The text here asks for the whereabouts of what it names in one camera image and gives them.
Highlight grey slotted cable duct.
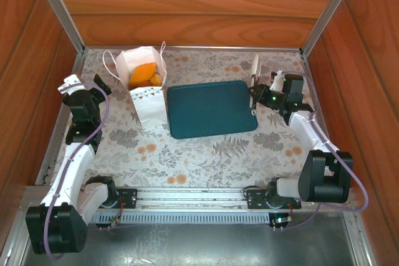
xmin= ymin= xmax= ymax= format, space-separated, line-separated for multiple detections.
xmin=92 ymin=211 xmax=274 ymax=226

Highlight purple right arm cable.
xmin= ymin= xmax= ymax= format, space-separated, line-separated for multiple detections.
xmin=274 ymin=70 xmax=370 ymax=231

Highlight aluminium frame rail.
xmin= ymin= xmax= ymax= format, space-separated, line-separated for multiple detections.
xmin=83 ymin=44 xmax=304 ymax=52
xmin=34 ymin=52 xmax=85 ymax=186
xmin=300 ymin=52 xmax=345 ymax=186

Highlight teal plastic tray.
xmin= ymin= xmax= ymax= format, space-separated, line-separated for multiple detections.
xmin=166 ymin=80 xmax=259 ymax=140

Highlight floral tablecloth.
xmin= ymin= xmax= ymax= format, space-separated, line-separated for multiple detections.
xmin=39 ymin=47 xmax=339 ymax=189

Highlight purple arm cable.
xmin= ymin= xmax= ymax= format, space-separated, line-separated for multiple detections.
xmin=43 ymin=82 xmax=110 ymax=260
xmin=274 ymin=70 xmax=370 ymax=231

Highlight aluminium frame post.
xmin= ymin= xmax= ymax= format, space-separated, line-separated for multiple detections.
xmin=29 ymin=0 xmax=87 ymax=57
xmin=300 ymin=0 xmax=363 ymax=57

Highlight cream-tipped tongs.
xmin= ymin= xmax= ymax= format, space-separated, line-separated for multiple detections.
xmin=248 ymin=53 xmax=262 ymax=117

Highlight white patterned paper bag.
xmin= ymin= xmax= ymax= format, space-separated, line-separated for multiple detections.
xmin=102 ymin=40 xmax=169 ymax=130

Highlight shiny metal sheet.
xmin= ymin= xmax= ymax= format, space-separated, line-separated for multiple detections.
xmin=21 ymin=222 xmax=356 ymax=266

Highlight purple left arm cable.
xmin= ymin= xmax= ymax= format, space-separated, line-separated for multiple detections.
xmin=43 ymin=82 xmax=110 ymax=260

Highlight wide aluminium base rail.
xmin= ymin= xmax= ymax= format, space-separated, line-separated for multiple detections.
xmin=20 ymin=184 xmax=358 ymax=216

